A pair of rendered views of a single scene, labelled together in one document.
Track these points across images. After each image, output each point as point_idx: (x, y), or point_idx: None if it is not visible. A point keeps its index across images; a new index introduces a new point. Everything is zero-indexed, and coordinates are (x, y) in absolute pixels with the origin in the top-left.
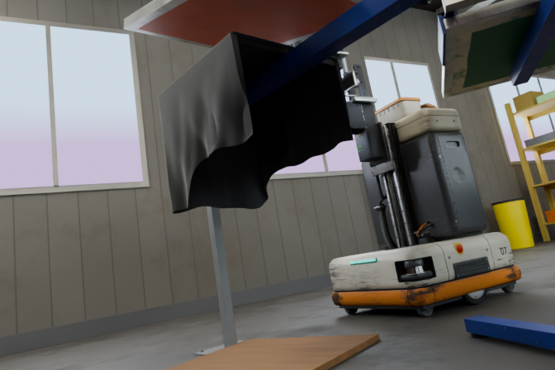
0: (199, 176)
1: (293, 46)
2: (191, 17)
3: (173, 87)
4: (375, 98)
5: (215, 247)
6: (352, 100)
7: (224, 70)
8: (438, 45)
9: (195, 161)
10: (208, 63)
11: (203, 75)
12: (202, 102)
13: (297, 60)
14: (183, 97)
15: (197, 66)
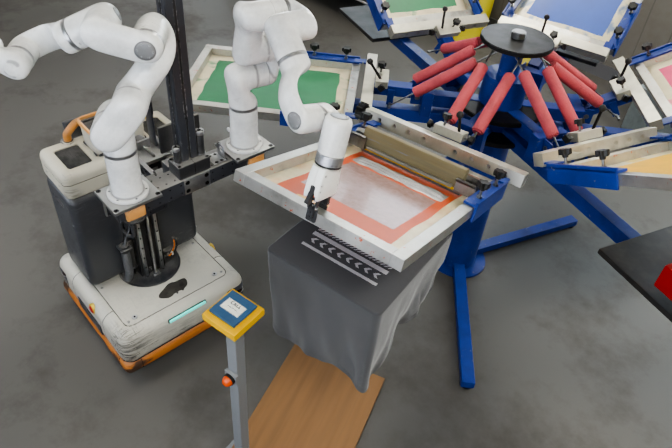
0: (342, 351)
1: (191, 123)
2: (408, 219)
3: (400, 295)
4: (156, 136)
5: (245, 413)
6: (169, 154)
7: (440, 260)
8: None
9: (393, 336)
10: (433, 260)
11: (427, 270)
12: (416, 290)
13: None
14: (406, 297)
15: (426, 266)
